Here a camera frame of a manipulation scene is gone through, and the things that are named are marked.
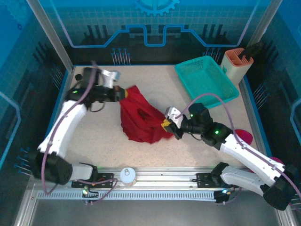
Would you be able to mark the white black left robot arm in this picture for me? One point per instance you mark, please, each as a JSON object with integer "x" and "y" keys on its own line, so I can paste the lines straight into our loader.
{"x": 63, "y": 127}

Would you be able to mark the black connector box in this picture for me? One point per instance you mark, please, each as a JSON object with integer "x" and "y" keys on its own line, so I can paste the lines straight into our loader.
{"x": 221, "y": 196}
{"x": 88, "y": 195}

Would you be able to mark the small bottle with black cap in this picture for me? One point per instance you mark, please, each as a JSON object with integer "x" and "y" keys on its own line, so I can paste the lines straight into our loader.
{"x": 78, "y": 77}

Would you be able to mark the teal plastic basket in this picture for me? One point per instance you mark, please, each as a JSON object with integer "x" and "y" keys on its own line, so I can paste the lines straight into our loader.
{"x": 204, "y": 77}

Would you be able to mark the red t-shirt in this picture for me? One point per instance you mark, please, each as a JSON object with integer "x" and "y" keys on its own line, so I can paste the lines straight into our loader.
{"x": 131, "y": 106}

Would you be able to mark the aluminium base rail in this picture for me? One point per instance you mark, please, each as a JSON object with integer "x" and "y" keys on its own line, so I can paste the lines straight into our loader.
{"x": 164, "y": 176}

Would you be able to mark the pink bowl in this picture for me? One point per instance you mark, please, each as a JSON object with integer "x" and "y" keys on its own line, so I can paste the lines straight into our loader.
{"x": 244, "y": 136}

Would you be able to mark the cream orange utensil holder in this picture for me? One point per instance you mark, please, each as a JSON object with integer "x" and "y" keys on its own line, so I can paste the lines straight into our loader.
{"x": 235, "y": 70}

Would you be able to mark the aluminium frame post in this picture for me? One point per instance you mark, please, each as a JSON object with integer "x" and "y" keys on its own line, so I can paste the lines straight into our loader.
{"x": 265, "y": 21}
{"x": 49, "y": 33}

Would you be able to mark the tin can with pull tab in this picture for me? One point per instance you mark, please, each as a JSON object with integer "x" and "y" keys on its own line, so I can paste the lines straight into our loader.
{"x": 128, "y": 176}

